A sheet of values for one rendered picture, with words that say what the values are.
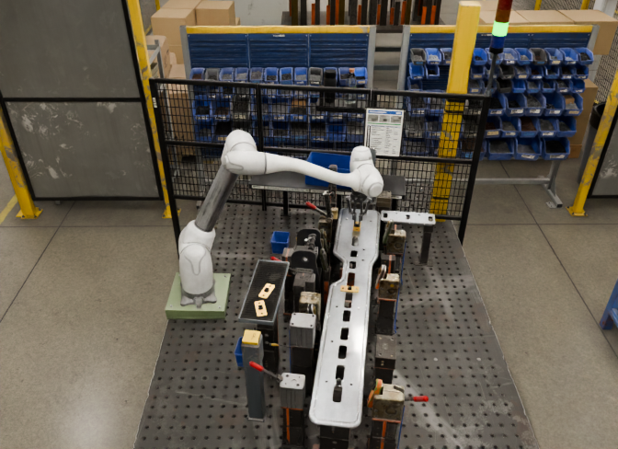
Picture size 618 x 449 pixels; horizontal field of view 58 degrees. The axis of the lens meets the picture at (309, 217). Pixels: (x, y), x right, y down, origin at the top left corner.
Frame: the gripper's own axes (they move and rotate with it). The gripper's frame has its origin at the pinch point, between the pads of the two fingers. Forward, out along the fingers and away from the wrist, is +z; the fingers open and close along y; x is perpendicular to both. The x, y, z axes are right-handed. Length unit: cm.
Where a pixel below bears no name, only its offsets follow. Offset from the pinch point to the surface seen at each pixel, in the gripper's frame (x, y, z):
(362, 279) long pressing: -39.2, 5.5, 5.8
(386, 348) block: -83, 17, 3
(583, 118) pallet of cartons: 295, 202, 64
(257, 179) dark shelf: 38, -61, 3
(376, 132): 54, 6, -24
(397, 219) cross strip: 12.1, 21.1, 6.0
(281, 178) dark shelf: 42, -47, 3
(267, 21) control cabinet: 623, -177, 76
